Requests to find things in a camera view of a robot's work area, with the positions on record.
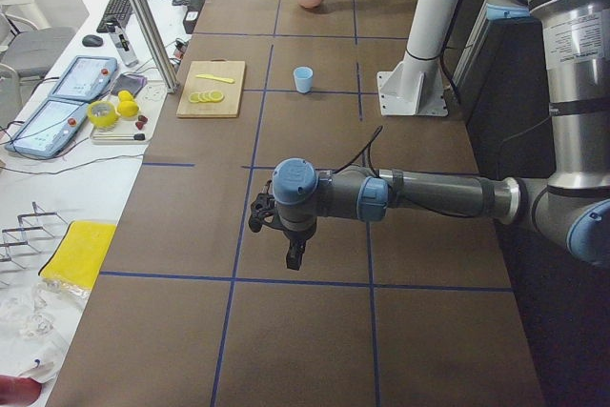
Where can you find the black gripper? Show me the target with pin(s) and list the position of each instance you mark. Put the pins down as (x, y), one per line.
(294, 236)

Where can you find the light blue cup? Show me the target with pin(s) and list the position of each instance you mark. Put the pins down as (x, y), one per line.
(303, 78)

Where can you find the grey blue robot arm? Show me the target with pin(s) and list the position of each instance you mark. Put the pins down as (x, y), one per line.
(569, 207)

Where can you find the yellow plastic knife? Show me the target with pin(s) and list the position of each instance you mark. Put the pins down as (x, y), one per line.
(212, 77)

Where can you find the bamboo cutting board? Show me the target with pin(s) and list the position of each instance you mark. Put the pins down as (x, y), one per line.
(230, 105)

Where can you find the white pole with base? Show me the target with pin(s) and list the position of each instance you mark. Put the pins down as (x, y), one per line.
(414, 87)

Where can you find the black keyboard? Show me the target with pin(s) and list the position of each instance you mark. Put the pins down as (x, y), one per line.
(119, 10)

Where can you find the white bear sticker card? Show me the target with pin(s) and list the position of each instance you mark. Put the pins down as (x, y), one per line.
(153, 92)

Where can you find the water bottle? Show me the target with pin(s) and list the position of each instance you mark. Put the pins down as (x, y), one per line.
(121, 42)

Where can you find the white tray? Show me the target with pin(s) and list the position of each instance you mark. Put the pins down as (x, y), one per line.
(124, 130)

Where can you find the dark purple pouch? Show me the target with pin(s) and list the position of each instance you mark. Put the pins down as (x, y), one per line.
(130, 82)

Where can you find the yellow lemon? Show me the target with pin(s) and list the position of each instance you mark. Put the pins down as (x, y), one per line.
(127, 107)

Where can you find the yellow cloth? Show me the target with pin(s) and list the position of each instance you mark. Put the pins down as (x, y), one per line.
(78, 258)

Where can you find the black computer mouse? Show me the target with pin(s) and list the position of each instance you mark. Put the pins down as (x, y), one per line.
(92, 41)

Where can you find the yellow tape roll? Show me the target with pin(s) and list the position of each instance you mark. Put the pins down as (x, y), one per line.
(102, 114)

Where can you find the upper teach pendant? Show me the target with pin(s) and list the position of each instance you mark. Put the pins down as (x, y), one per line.
(85, 78)

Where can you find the teach pendant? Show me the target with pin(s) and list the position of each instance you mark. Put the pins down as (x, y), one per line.
(49, 129)
(85, 78)

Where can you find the lower teach pendant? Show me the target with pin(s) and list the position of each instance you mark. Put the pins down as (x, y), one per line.
(49, 129)

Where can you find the clear plastic bag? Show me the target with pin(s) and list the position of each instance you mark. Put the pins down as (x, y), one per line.
(38, 324)

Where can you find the grey office chair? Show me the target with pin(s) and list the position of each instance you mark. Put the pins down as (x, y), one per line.
(28, 52)

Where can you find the red object at corner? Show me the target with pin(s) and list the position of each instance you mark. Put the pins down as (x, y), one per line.
(19, 391)

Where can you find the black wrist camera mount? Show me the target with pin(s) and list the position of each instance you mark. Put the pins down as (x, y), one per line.
(263, 212)

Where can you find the aluminium frame post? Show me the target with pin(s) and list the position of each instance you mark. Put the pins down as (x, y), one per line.
(155, 44)

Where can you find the wire rack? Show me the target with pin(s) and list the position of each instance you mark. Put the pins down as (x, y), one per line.
(29, 241)

